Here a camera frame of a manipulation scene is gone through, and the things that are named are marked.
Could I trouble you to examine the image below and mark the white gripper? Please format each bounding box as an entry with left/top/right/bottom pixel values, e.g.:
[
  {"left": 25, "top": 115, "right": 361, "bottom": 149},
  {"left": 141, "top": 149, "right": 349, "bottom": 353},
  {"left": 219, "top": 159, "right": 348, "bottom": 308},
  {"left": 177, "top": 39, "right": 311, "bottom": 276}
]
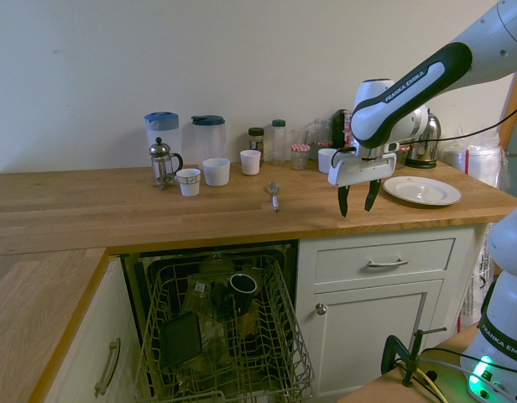
[{"left": 327, "top": 144, "right": 399, "bottom": 218}]

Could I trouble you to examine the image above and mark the clear pitcher dark teal lid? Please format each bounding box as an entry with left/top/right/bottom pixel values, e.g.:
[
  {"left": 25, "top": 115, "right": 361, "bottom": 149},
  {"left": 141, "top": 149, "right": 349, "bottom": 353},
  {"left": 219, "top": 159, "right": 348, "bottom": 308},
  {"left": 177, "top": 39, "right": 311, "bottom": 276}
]
[{"left": 190, "top": 114, "right": 227, "bottom": 168}]

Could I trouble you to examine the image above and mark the tall white ribbed cup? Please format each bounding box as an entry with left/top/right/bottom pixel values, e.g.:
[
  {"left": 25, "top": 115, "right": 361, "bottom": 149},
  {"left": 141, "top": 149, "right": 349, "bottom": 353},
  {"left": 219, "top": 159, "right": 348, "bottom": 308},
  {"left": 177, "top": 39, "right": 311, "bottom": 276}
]
[{"left": 239, "top": 149, "right": 262, "bottom": 176}]

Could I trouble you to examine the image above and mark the bronze cabinet handle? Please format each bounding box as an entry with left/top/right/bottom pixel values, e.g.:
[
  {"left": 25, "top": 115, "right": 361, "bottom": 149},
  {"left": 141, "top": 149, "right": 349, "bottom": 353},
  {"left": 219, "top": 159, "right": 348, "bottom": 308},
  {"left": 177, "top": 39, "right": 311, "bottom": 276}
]
[{"left": 93, "top": 338, "right": 122, "bottom": 399}]

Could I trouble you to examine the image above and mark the black plastic tray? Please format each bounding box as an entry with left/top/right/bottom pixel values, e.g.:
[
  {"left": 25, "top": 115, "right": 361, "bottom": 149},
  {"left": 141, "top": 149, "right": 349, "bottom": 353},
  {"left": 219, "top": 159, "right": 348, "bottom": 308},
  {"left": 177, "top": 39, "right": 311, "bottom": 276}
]
[{"left": 159, "top": 311, "right": 203, "bottom": 370}]

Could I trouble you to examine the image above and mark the small patterned paper cup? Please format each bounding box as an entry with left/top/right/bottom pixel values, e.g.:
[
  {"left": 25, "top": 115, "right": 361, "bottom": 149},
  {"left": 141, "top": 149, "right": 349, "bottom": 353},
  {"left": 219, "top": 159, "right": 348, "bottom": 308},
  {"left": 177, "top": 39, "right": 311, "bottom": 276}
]
[{"left": 175, "top": 168, "right": 201, "bottom": 197}]

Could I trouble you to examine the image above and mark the white mug with handle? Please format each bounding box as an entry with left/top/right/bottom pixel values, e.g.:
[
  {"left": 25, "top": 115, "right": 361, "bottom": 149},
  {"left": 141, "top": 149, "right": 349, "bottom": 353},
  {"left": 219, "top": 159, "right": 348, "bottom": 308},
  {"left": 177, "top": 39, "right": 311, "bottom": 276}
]
[{"left": 201, "top": 157, "right": 232, "bottom": 187}]

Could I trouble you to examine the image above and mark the glass french press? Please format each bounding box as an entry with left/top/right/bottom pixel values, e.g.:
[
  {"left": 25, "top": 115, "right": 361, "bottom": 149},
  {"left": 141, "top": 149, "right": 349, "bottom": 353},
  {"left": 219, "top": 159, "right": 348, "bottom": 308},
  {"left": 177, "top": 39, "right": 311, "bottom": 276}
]
[{"left": 148, "top": 137, "right": 185, "bottom": 191}]

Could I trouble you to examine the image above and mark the white base cabinet with drawer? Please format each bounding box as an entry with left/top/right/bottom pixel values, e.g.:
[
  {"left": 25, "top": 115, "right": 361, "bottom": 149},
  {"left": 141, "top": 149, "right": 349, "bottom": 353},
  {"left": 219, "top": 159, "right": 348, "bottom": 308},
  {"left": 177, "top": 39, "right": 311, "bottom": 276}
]
[{"left": 297, "top": 222, "right": 491, "bottom": 402}]

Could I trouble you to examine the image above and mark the clear glass jar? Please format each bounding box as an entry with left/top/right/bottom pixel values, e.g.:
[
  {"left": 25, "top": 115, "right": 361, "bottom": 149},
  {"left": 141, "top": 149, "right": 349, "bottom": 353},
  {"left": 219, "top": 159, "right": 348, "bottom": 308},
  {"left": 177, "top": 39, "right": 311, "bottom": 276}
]
[{"left": 306, "top": 118, "right": 334, "bottom": 160}]

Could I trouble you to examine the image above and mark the wire dishwasher rack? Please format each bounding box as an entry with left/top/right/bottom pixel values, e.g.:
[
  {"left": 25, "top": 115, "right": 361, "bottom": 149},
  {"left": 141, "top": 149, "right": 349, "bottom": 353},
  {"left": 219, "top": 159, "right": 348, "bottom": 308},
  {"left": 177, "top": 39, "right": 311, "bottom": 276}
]
[{"left": 132, "top": 251, "right": 316, "bottom": 403}]

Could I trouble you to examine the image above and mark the grey cable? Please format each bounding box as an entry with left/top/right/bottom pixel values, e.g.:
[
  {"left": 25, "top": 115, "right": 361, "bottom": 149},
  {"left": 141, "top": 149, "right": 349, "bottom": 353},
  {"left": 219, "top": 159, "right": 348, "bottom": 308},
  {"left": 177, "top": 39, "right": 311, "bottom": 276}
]
[{"left": 420, "top": 347, "right": 517, "bottom": 381}]

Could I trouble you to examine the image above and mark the dark spice jar black lid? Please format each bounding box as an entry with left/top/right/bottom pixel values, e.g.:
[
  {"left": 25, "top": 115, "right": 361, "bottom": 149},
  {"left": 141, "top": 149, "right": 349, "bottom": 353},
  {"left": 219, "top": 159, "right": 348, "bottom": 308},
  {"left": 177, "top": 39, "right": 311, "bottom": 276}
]
[{"left": 247, "top": 127, "right": 265, "bottom": 163}]

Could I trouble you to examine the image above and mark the clear printed plastic bag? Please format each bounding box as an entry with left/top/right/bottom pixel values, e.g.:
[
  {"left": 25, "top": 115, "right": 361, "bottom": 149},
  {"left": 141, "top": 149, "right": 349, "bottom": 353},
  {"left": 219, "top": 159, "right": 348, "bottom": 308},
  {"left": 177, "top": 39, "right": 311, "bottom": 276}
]
[{"left": 458, "top": 222, "right": 502, "bottom": 333}]

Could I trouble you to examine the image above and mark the wide white cup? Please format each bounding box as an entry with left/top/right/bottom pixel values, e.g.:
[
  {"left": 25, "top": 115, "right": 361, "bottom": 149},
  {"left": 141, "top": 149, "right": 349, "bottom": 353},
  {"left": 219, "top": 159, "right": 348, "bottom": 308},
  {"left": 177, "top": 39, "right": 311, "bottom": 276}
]
[{"left": 317, "top": 148, "right": 339, "bottom": 175}]

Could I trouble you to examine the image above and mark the dishwasher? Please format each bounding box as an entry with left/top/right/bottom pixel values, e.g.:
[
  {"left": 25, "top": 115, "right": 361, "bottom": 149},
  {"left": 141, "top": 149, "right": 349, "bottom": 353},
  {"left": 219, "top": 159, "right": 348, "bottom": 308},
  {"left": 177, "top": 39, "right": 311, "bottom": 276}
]
[{"left": 118, "top": 239, "right": 300, "bottom": 403}]

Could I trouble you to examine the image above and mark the silver metal spoon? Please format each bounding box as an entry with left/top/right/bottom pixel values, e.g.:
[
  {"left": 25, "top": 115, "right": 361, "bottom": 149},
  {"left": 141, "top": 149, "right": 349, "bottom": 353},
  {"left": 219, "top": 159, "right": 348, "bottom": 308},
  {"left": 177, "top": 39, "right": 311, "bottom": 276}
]
[{"left": 265, "top": 181, "right": 281, "bottom": 212}]

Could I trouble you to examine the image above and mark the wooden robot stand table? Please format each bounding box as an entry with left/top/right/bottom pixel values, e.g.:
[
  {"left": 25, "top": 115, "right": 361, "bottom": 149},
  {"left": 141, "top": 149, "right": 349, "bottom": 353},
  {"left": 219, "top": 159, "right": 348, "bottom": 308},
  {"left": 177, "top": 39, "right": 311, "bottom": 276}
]
[{"left": 336, "top": 331, "right": 517, "bottom": 403}]

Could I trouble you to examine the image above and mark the dark metal C-clamp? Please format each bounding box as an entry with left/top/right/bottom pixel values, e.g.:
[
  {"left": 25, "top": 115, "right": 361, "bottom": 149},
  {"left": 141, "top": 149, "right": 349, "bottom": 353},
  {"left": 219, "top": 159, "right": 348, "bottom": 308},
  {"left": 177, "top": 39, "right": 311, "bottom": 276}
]
[{"left": 380, "top": 327, "right": 448, "bottom": 388}]

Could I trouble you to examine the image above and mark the yellow cable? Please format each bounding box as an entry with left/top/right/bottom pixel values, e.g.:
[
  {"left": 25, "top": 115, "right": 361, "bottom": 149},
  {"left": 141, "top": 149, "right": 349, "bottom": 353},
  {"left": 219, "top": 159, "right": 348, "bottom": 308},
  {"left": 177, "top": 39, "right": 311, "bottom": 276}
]
[{"left": 416, "top": 368, "right": 447, "bottom": 403}]

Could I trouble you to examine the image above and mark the white corner cabinet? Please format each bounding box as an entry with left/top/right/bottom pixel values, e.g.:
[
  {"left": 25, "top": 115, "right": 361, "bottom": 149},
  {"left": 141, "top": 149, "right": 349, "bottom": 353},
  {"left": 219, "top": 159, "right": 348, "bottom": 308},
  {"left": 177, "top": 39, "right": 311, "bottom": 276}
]
[{"left": 42, "top": 256, "right": 143, "bottom": 403}]

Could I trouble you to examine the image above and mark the silver drawer handle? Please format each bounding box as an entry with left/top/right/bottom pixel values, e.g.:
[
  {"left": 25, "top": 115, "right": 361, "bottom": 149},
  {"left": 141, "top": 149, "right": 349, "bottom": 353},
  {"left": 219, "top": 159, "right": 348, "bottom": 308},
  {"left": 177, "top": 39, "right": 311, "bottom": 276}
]
[{"left": 366, "top": 259, "right": 410, "bottom": 269}]

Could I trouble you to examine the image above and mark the small jam jar checked lid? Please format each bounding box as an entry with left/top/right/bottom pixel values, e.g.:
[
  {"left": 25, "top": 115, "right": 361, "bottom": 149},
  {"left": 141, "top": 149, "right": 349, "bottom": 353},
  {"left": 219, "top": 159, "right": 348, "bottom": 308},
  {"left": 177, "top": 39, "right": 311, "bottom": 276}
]
[{"left": 289, "top": 143, "right": 311, "bottom": 170}]

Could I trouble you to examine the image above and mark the stainless steel electric kettle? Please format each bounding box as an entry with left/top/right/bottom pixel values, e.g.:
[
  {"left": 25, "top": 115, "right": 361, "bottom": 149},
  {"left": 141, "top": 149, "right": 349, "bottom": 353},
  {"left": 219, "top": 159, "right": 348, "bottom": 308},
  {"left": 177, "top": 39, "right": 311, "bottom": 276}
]
[{"left": 405, "top": 107, "right": 443, "bottom": 170}]

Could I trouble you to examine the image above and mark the clear pitcher light blue lid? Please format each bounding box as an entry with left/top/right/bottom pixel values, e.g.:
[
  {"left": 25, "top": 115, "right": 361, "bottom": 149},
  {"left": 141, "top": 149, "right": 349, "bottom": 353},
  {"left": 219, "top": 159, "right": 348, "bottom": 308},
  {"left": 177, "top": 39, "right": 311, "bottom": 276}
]
[{"left": 144, "top": 111, "right": 182, "bottom": 168}]

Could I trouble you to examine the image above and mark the black mug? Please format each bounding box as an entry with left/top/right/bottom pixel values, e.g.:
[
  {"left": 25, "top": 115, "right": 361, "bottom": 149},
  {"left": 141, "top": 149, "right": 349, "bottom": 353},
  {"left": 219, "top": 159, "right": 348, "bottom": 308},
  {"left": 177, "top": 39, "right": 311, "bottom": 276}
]
[{"left": 228, "top": 272, "right": 259, "bottom": 315}]

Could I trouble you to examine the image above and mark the plastic bag of cups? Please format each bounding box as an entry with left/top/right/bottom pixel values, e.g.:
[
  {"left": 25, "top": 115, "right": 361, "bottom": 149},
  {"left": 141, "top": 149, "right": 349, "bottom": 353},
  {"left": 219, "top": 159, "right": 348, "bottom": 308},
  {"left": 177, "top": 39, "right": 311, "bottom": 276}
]
[{"left": 439, "top": 139, "right": 512, "bottom": 191}]

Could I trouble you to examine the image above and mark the clear plastic container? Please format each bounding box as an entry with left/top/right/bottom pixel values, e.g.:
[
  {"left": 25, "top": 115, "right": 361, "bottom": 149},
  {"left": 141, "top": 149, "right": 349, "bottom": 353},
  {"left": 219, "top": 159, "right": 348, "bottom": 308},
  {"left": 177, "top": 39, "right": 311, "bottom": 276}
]
[{"left": 181, "top": 272, "right": 227, "bottom": 350}]

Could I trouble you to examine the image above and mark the white plate gold rim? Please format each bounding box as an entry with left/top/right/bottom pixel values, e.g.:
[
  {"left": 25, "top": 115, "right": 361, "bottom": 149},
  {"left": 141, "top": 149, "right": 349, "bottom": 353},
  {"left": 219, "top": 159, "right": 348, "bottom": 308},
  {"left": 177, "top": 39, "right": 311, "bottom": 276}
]
[{"left": 382, "top": 175, "right": 463, "bottom": 207}]

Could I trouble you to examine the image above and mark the clear jar green lid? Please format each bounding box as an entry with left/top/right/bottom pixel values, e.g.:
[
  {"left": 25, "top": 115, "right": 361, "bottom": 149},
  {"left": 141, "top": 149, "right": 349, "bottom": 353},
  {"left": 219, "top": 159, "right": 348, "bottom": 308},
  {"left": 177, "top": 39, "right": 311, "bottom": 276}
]
[{"left": 270, "top": 119, "right": 288, "bottom": 166}]

